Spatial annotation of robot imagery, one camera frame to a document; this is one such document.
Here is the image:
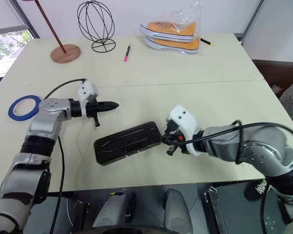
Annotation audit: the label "grey rounded robot leg cover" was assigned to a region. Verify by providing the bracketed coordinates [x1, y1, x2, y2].
[163, 189, 193, 234]
[91, 189, 136, 229]

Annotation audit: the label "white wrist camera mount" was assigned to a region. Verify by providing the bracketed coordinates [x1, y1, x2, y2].
[166, 104, 203, 156]
[78, 79, 99, 117]

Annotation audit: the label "grey partition post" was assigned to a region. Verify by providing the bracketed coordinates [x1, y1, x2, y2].
[241, 0, 266, 44]

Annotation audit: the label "black pen with yellow tip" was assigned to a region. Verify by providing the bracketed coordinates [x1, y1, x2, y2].
[200, 37, 215, 47]

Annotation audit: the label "black screwdriver bit case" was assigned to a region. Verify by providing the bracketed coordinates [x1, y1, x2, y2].
[93, 121, 162, 167]

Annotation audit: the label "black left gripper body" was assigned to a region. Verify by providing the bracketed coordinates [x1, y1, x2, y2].
[84, 100, 100, 127]

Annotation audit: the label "grey window frame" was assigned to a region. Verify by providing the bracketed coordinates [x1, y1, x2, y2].
[8, 0, 41, 39]

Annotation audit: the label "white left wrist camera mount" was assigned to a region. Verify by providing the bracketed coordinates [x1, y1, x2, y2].
[78, 79, 99, 117]

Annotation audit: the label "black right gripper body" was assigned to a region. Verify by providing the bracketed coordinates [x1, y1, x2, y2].
[166, 119, 186, 156]

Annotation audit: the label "black and white patterned shoe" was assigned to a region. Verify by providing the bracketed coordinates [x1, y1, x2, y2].
[244, 179, 271, 202]

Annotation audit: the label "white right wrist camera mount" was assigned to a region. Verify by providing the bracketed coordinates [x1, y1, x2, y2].
[166, 104, 203, 156]

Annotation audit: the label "orange canvas sneaker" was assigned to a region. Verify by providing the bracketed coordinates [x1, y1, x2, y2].
[139, 21, 196, 42]
[144, 36, 201, 56]

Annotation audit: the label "black metal table leg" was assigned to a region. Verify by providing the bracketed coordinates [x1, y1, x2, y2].
[205, 186, 226, 234]

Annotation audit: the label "black wire hat stand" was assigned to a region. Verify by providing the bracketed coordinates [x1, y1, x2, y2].
[77, 0, 116, 53]

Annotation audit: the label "black bracket under table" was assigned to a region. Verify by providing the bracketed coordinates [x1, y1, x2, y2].
[73, 202, 91, 230]

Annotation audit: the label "dark brown cabinet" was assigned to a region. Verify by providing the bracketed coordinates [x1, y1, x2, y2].
[252, 59, 293, 91]

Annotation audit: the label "orange sneakers in plastic bag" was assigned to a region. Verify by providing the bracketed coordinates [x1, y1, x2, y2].
[139, 1, 202, 57]

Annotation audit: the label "blue tape roll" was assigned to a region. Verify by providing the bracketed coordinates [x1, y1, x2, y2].
[8, 95, 42, 122]

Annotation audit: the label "wooden stand with round base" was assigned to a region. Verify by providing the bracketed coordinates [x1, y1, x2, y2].
[21, 0, 81, 64]

